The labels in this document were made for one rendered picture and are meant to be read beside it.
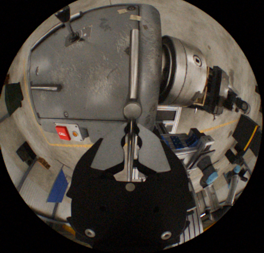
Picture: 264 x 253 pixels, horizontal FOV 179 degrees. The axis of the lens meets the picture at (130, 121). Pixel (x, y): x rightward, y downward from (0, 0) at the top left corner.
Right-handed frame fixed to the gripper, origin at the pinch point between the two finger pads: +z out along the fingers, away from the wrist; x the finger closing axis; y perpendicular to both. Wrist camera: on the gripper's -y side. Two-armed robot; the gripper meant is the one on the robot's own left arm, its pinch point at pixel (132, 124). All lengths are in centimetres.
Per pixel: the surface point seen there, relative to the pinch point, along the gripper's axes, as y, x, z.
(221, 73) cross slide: -28, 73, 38
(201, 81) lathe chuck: -9.5, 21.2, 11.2
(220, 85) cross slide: -17, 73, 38
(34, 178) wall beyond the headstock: 609, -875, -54
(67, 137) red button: 11.9, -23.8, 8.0
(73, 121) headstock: 5.1, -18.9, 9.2
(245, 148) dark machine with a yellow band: 120, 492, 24
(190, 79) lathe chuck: -8.7, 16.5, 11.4
